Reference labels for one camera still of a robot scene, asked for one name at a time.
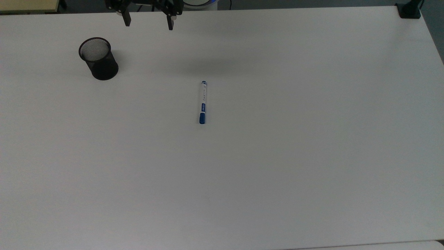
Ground black mesh pen cup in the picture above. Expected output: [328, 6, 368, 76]
[78, 37, 119, 81]

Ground light wooden side table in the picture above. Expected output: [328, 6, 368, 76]
[0, 0, 60, 15]

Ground blue and white marker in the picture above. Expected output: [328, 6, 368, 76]
[199, 81, 208, 125]

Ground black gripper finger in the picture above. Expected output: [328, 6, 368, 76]
[105, 0, 132, 27]
[158, 0, 183, 31]

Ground black table clamp mount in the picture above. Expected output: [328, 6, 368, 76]
[395, 0, 425, 19]

